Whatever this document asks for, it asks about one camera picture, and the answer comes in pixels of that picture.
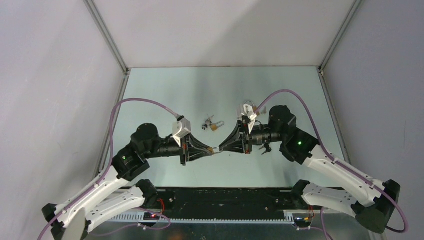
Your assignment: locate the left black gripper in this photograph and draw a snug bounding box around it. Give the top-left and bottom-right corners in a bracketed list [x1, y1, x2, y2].
[143, 132, 212, 166]

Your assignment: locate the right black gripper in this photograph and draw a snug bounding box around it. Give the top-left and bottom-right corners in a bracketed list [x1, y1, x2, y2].
[219, 120, 285, 155]

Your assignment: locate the small brass padlock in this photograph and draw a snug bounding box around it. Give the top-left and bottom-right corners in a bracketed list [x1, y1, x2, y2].
[207, 147, 221, 155]
[209, 121, 225, 132]

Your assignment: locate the black keys bunch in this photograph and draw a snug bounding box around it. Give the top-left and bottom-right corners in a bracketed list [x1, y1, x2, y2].
[259, 143, 272, 155]

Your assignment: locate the large brass padlock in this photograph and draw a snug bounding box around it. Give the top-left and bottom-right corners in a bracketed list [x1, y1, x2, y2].
[244, 100, 267, 116]

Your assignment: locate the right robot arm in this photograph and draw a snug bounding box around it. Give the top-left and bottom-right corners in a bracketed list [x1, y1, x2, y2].
[218, 105, 401, 234]

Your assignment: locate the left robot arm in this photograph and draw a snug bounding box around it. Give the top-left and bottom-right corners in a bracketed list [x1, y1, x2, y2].
[42, 122, 214, 240]

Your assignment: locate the left circuit board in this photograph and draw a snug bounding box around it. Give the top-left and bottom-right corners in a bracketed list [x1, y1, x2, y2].
[143, 212, 162, 221]

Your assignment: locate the circuit board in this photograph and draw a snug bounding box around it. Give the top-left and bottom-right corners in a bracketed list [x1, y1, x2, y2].
[294, 217, 313, 224]
[143, 212, 162, 221]

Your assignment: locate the right circuit board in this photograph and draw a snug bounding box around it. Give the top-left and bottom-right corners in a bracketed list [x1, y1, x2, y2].
[294, 217, 313, 224]

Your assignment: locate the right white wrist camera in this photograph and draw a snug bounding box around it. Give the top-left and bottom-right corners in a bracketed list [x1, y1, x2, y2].
[237, 101, 258, 133]

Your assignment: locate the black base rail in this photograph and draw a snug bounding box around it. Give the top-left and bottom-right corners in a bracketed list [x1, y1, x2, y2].
[149, 187, 310, 222]

